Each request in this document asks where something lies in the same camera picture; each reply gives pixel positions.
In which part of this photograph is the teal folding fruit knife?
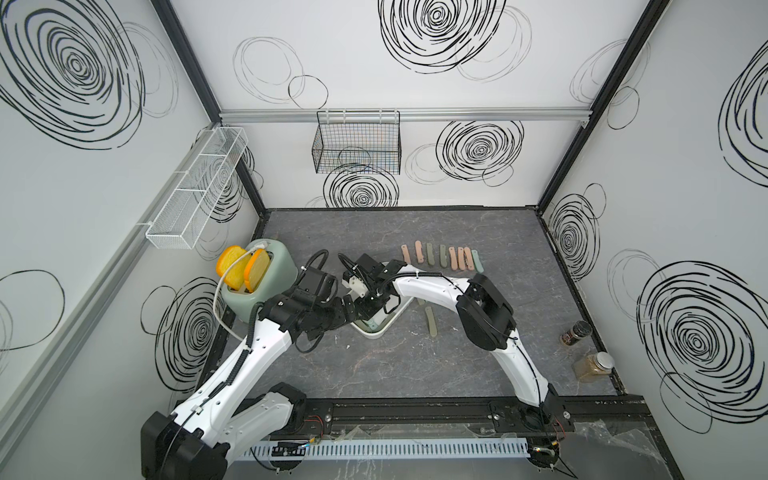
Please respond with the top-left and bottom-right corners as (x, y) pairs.
(471, 249), (484, 273)

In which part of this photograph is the glass spice jar silver cap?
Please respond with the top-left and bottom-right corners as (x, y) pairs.
(572, 351), (615, 383)

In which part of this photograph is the aluminium wall rail back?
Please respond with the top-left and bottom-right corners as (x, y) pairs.
(219, 107), (592, 124)

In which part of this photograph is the olive fruit knife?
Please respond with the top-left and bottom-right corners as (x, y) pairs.
(439, 244), (449, 268)

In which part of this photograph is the pink folding fruit knife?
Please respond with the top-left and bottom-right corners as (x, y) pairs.
(448, 246), (459, 271)

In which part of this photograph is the grey slotted cable duct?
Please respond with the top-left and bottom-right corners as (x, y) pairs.
(241, 438), (533, 462)

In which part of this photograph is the aluminium wall rail left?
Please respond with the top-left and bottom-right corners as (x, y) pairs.
(0, 122), (218, 451)

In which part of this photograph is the white wire shelf basket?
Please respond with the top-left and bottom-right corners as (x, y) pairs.
(146, 126), (248, 250)

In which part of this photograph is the green toaster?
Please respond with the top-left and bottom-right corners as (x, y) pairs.
(219, 239), (298, 323)

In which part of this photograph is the orange toast slice left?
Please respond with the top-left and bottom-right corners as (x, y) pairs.
(216, 245), (250, 291)

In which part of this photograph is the white plastic storage box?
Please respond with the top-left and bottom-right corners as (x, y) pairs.
(352, 295), (413, 340)

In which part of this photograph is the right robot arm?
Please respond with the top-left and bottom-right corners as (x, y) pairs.
(338, 253), (558, 429)

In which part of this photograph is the white toaster cable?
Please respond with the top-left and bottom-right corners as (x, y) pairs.
(212, 241), (269, 340)

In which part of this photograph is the aluminium wall rail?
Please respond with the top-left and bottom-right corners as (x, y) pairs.
(219, 107), (592, 124)
(0, 122), (218, 451)

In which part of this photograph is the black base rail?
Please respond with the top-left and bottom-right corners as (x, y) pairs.
(276, 395), (651, 438)

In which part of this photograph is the orange toast slice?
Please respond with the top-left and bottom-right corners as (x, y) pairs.
(216, 245), (250, 291)
(244, 248), (271, 293)

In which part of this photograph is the orange toast slice right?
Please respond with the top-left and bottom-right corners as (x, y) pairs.
(244, 248), (271, 293)

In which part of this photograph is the spice jar black cap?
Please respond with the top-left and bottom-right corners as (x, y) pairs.
(560, 320), (593, 347)

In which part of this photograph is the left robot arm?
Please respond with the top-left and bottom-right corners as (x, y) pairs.
(140, 267), (355, 479)

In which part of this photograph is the black wire basket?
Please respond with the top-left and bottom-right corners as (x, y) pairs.
(311, 109), (402, 175)

